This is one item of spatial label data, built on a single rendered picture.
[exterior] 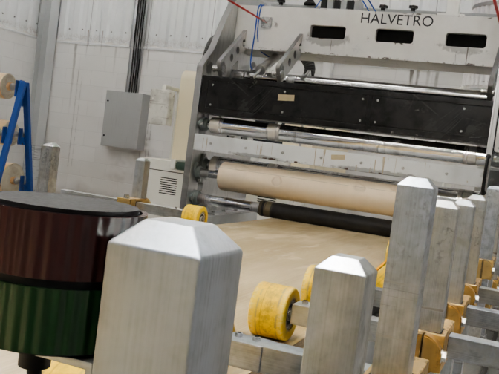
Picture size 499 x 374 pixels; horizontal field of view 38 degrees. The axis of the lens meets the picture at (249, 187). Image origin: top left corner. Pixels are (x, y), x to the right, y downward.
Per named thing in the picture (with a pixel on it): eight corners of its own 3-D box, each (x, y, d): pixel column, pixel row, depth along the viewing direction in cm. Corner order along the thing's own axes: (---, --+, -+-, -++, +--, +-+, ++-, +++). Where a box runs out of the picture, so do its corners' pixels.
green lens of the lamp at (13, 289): (162, 332, 28) (168, 277, 28) (69, 368, 23) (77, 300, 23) (38, 302, 31) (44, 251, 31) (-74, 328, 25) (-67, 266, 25)
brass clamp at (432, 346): (454, 355, 103) (459, 320, 102) (442, 379, 90) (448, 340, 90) (411, 346, 105) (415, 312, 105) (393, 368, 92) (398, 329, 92)
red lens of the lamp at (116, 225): (169, 269, 28) (176, 214, 28) (78, 290, 23) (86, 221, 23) (44, 244, 31) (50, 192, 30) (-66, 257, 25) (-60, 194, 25)
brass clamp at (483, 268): (496, 275, 195) (498, 257, 195) (492, 281, 183) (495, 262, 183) (472, 271, 198) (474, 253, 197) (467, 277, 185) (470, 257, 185)
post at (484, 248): (475, 367, 190) (502, 186, 188) (474, 370, 187) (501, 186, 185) (462, 364, 192) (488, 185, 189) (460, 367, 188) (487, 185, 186)
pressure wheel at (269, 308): (299, 277, 107) (280, 312, 101) (301, 317, 112) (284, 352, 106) (262, 269, 110) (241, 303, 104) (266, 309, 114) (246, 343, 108)
